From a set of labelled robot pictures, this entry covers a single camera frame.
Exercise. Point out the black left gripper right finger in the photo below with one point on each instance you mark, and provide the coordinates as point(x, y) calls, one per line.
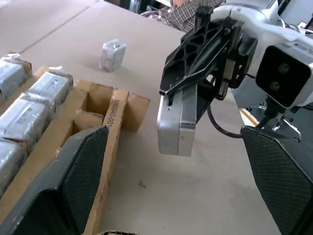
point(281, 176)

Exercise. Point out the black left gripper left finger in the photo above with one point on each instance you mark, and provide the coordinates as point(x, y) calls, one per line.
point(80, 171)

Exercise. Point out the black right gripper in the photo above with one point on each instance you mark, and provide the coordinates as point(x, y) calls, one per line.
point(240, 54)

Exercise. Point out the bare silver camera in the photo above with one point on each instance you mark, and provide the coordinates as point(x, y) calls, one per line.
point(171, 132)

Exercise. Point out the cardboard divider tray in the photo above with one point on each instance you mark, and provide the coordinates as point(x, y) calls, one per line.
point(115, 115)

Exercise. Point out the silver robot body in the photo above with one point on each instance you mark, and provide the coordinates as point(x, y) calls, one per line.
point(286, 122)

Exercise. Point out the person in plaid shirt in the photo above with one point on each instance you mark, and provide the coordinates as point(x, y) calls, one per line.
point(181, 13)

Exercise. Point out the plastic wrapped silver camera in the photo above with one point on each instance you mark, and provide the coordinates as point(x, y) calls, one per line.
point(11, 73)
point(113, 55)
point(24, 117)
point(50, 88)
point(8, 161)

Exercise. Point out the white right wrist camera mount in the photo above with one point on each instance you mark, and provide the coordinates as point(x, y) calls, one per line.
point(299, 50)

